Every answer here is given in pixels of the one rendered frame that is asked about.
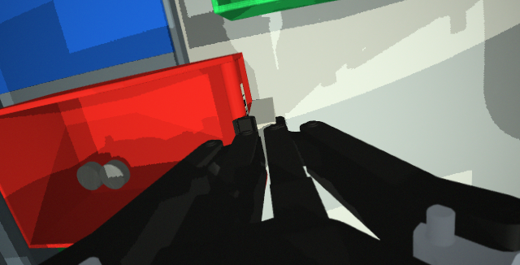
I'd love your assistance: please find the red bin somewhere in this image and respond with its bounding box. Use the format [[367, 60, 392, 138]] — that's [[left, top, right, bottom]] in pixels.
[[0, 54, 252, 248]]

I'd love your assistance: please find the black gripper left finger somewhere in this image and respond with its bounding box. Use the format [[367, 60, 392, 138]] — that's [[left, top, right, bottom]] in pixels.
[[38, 99, 269, 265]]

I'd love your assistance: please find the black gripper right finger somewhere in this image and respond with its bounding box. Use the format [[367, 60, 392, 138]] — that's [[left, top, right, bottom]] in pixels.
[[261, 97, 520, 265]]

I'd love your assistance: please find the grey metal disc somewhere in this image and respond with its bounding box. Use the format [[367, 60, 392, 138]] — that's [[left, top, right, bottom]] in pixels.
[[76, 162, 103, 190], [99, 160, 130, 189]]

